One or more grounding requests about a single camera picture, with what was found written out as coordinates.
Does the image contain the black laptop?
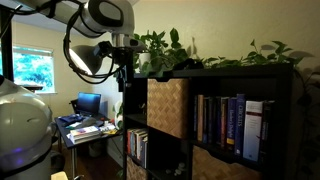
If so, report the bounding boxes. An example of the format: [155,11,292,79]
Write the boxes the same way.
[76,91,102,118]

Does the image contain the colourful small packets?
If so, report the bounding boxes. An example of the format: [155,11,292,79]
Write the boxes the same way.
[99,121,118,136]

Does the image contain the light wooden block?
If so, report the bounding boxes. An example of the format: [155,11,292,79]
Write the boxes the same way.
[49,171,70,180]

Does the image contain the dark spine book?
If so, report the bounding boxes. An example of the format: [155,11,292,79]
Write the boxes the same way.
[202,96,212,145]
[209,96,222,147]

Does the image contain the green pothos plant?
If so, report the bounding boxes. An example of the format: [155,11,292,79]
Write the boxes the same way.
[112,27,320,180]

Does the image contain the grey pebbles pile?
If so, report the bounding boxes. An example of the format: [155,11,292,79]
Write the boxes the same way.
[165,161,188,177]

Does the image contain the blue cloth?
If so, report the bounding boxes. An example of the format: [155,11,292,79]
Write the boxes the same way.
[58,113,85,126]

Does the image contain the white plant pot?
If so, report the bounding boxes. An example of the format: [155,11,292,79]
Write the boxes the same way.
[137,52,152,72]

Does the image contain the orange red spine book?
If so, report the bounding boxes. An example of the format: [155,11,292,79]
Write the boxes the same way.
[220,97,230,148]

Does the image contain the navy hardcover book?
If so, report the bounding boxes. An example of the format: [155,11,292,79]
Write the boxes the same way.
[141,134,149,169]

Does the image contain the blue and yellow book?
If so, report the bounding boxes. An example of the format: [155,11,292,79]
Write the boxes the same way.
[226,97,237,152]

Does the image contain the white elephant figurine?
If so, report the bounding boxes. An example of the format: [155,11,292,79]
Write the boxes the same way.
[139,102,148,116]

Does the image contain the large woven basket drawer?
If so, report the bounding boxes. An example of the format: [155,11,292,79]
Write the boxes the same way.
[146,77,190,140]

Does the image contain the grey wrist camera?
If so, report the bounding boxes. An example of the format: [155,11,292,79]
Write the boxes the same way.
[122,35,147,52]

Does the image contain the window with white frame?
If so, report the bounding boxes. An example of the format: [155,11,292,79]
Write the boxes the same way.
[0,44,57,95]

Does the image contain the black spine book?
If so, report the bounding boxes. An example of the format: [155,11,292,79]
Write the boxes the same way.
[259,99,276,165]

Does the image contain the dark desk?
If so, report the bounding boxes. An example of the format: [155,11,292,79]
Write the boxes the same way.
[54,113,124,180]

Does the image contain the stack of books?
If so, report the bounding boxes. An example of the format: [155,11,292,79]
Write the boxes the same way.
[67,125,103,145]

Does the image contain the tan spine book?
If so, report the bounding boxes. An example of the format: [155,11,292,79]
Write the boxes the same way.
[196,94,205,143]

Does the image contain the black cube cupboard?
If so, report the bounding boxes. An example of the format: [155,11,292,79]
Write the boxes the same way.
[122,63,294,180]

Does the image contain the red orange paperback book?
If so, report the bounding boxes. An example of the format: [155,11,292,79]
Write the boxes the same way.
[126,129,132,155]

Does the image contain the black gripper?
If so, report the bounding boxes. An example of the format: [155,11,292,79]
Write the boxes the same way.
[113,47,135,93]

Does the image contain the black vertical pole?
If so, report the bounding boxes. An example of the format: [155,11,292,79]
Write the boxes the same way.
[0,4,15,83]

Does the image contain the white paperback book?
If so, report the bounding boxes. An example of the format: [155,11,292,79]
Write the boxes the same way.
[134,130,142,160]

